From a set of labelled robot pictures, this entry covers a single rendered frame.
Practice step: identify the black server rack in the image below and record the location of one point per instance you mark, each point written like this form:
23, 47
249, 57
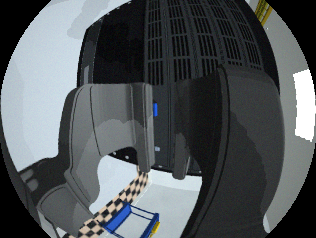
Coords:
112, 52

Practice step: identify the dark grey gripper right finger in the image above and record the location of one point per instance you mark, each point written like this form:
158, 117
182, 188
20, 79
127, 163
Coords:
231, 122

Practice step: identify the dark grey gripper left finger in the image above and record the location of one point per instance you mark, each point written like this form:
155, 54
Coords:
97, 119

